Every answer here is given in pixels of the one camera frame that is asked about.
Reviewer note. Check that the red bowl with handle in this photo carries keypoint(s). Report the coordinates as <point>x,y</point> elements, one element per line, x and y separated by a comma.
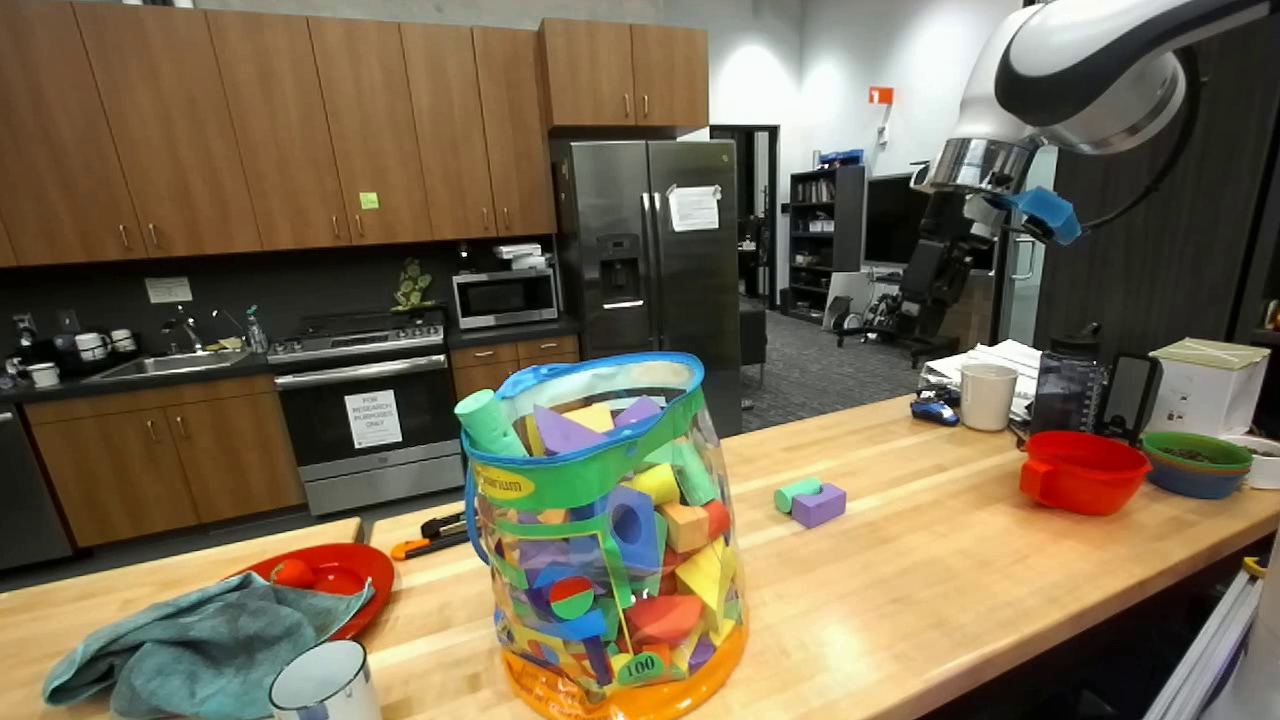
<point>1082,473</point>

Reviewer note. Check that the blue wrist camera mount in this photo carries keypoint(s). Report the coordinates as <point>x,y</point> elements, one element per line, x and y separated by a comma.
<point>1046,216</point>

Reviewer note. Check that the red plate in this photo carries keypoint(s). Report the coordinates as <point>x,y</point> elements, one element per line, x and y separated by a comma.
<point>337,570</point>

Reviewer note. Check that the purple foam block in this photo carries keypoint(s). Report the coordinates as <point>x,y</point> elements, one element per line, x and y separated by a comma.
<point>823,507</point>

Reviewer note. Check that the black phone stand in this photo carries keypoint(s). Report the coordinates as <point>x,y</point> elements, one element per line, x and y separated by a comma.
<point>1129,399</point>

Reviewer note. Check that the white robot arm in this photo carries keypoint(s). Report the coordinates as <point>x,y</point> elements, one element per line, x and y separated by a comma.
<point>1082,74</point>

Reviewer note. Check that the teal cloth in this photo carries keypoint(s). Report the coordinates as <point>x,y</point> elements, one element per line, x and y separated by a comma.
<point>206,655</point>

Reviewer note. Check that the green and blue bowl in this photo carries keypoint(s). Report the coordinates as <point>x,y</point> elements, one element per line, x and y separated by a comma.
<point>1194,464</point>

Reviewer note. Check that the microwave oven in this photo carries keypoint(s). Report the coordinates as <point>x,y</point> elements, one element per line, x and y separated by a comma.
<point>507,299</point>

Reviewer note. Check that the white enamel mug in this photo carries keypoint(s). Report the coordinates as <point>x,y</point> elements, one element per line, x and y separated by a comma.
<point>327,681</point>

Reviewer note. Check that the upper wooden cabinets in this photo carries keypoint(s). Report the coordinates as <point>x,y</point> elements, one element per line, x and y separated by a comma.
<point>138,132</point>

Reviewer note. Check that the stainless steel oven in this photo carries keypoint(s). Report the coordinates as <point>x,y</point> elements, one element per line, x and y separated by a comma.
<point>369,413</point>

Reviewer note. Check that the white mug on right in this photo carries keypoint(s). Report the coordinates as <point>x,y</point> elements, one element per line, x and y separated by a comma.
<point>984,399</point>

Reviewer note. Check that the lower wooden cabinets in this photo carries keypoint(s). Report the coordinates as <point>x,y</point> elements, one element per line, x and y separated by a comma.
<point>166,456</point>

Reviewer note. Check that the stainless steel refrigerator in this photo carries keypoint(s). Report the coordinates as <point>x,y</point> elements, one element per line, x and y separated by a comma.
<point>651,253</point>

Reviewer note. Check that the black orange tool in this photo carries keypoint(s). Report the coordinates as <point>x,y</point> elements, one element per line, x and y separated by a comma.
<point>435,532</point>

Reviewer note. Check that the clear bag of foam blocks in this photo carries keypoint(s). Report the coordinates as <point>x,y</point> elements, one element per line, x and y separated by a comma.
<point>598,496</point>

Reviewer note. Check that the green foam block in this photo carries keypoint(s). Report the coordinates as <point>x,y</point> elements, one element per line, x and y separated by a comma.
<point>788,495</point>

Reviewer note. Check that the wooden cabinets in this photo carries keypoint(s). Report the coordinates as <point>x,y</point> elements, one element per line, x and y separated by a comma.
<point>166,456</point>
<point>138,132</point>

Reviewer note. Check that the white box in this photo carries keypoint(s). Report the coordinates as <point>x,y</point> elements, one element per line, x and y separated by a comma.
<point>1211,385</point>

